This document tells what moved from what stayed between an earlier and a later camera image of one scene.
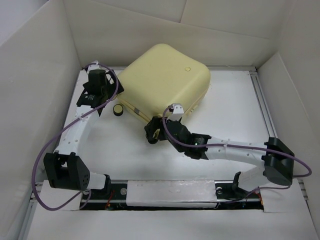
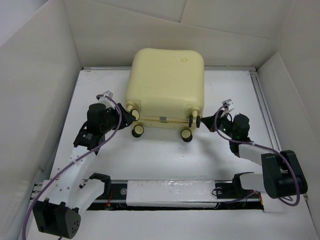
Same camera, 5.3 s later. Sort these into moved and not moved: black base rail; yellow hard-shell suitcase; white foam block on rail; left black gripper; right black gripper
Moved: right black gripper; yellow hard-shell suitcase; left black gripper
Not moved: black base rail; white foam block on rail
